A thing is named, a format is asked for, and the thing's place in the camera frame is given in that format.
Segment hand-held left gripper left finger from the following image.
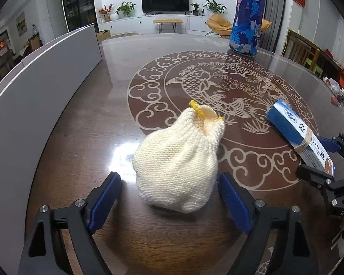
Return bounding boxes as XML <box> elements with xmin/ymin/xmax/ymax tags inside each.
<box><xmin>19</xmin><ymin>172</ymin><xmax>122</xmax><ymax>275</ymax></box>

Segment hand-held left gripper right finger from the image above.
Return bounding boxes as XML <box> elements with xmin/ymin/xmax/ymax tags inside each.
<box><xmin>219</xmin><ymin>172</ymin><xmax>320</xmax><ymax>275</ymax></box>

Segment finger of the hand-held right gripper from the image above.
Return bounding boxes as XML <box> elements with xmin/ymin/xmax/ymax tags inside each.
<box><xmin>297</xmin><ymin>165</ymin><xmax>344</xmax><ymax>195</ymax></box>
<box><xmin>318</xmin><ymin>133</ymin><xmax>344</xmax><ymax>161</ymax></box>

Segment blue and white box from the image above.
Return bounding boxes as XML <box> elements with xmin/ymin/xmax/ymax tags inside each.
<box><xmin>266</xmin><ymin>99</ymin><xmax>336</xmax><ymax>176</ymax></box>

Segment cream knit pouch yellow trim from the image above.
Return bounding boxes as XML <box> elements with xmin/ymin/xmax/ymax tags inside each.
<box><xmin>133</xmin><ymin>100</ymin><xmax>226</xmax><ymax>214</ymax></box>

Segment tan rubber band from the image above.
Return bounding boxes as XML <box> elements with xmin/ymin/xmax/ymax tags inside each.
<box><xmin>294</xmin><ymin>130</ymin><xmax>313</xmax><ymax>153</ymax></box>

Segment wooden dining chair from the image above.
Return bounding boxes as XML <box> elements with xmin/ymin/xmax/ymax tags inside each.
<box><xmin>282</xmin><ymin>29</ymin><xmax>322</xmax><ymax>70</ymax></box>

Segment grey partition board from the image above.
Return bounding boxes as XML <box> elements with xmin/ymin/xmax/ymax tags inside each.
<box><xmin>0</xmin><ymin>23</ymin><xmax>104</xmax><ymax>237</ymax></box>

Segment grey curtain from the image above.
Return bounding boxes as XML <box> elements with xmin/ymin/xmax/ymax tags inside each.
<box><xmin>259</xmin><ymin>0</ymin><xmax>289</xmax><ymax>52</ymax></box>

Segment blue patterned cylinder pack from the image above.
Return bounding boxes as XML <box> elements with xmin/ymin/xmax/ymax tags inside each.
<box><xmin>228</xmin><ymin>0</ymin><xmax>268</xmax><ymax>56</ymax></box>

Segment orange lounge chair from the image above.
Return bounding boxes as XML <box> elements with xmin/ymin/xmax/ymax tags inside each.
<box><xmin>205</xmin><ymin>14</ymin><xmax>269</xmax><ymax>39</ymax></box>

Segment cardboard box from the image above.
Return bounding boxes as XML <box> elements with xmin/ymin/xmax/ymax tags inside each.
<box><xmin>96</xmin><ymin>29</ymin><xmax>111</xmax><ymax>44</ymax></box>

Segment large leafy potted plant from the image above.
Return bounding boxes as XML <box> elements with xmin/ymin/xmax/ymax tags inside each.
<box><xmin>203</xmin><ymin>0</ymin><xmax>227</xmax><ymax>15</ymax></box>

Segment white television console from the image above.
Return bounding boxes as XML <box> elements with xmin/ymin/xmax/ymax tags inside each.
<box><xmin>99</xmin><ymin>14</ymin><xmax>216</xmax><ymax>36</ymax></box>

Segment red flower bouquet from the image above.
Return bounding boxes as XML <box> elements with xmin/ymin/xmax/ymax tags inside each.
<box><xmin>99</xmin><ymin>4</ymin><xmax>114</xmax><ymax>22</ymax></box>

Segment wooden bench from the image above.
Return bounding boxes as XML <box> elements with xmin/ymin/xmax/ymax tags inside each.
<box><xmin>153</xmin><ymin>19</ymin><xmax>183</xmax><ymax>34</ymax></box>

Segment green potted plant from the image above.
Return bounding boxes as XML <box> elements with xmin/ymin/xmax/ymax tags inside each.
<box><xmin>115</xmin><ymin>2</ymin><xmax>137</xmax><ymax>17</ymax></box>

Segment dark glass display cabinet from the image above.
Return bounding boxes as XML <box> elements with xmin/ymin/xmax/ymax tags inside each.
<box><xmin>60</xmin><ymin>0</ymin><xmax>100</xmax><ymax>32</ymax></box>

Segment black television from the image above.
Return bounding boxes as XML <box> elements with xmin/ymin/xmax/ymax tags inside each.
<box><xmin>141</xmin><ymin>0</ymin><xmax>190</xmax><ymax>15</ymax></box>

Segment framed wall painting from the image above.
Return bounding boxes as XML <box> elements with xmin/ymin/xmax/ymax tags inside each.
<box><xmin>15</xmin><ymin>11</ymin><xmax>27</xmax><ymax>37</ymax></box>

